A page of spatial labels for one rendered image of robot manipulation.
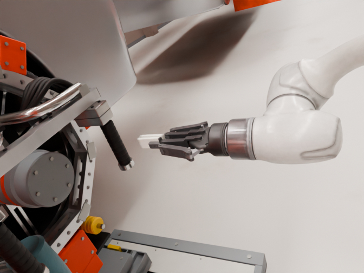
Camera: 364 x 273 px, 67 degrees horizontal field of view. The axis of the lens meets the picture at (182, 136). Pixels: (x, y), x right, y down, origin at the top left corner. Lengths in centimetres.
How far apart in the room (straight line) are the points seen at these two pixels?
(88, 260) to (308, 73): 85
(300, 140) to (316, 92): 14
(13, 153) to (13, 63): 32
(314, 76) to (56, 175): 61
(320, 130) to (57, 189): 58
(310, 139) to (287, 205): 107
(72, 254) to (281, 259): 87
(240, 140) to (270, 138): 6
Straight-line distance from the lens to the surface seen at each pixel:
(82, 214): 99
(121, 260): 131
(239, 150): 56
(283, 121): 54
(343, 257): 141
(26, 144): 62
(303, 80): 63
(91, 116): 72
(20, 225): 99
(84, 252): 101
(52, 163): 71
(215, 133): 58
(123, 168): 79
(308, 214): 154
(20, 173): 70
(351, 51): 61
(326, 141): 54
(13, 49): 87
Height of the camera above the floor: 116
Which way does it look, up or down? 29 degrees down
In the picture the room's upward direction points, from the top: 19 degrees counter-clockwise
